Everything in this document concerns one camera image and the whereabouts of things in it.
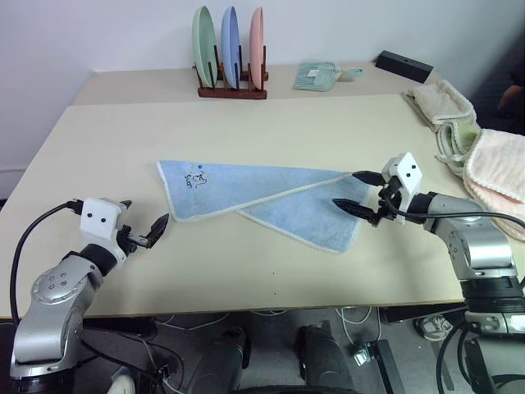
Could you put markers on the pink plate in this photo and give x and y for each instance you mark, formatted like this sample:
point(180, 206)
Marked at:
point(256, 45)

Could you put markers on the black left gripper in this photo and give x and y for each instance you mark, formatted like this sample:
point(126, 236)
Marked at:
point(128, 240)

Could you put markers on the green towel with white trim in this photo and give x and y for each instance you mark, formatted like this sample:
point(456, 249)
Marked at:
point(455, 141)

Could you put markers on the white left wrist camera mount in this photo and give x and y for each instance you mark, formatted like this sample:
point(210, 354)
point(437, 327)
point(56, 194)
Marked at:
point(98, 223)

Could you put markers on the black rectangular box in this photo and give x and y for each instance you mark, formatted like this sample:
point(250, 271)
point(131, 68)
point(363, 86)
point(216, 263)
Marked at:
point(404, 65)

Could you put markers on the dark rounded shape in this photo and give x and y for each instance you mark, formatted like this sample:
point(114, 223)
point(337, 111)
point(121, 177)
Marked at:
point(223, 361)
point(324, 361)

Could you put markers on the green plate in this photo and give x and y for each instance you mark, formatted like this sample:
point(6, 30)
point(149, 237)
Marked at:
point(203, 45)

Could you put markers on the grey shoe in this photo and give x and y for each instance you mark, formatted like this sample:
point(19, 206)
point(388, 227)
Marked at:
point(432, 328)

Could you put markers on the black table leg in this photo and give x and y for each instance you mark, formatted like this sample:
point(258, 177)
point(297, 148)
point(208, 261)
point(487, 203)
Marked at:
point(387, 365)

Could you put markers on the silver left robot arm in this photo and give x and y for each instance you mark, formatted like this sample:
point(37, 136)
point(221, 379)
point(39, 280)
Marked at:
point(49, 316)

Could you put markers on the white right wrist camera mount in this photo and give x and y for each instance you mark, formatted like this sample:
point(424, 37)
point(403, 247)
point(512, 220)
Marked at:
point(406, 174)

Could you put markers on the pink towel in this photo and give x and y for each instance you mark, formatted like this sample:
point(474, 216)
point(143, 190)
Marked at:
point(498, 172)

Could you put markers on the blue towel with embroidered logo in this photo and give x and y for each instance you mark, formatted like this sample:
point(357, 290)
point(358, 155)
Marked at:
point(229, 189)

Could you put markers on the black table crossbar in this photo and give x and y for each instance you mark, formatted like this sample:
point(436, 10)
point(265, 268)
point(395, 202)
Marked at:
point(422, 314)

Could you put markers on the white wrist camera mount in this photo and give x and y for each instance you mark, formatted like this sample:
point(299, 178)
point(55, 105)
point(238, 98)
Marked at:
point(406, 174)
point(98, 223)

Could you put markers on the brown wooden plate rack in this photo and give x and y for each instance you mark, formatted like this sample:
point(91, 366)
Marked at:
point(231, 93)

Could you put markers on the beige towel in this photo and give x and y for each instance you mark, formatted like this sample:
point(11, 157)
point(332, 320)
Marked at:
point(441, 102)

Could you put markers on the folded green cloth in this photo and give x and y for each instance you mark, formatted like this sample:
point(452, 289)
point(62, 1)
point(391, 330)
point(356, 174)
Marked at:
point(316, 76)

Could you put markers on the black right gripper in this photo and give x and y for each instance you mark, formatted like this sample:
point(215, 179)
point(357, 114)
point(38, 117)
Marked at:
point(389, 197)

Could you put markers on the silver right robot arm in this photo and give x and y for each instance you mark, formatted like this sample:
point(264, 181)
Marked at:
point(488, 246)

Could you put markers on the blue plate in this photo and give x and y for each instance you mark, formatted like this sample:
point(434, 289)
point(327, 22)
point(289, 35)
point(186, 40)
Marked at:
point(230, 45)

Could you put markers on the person in dark clothes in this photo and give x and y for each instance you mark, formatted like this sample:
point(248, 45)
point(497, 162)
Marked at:
point(512, 98)

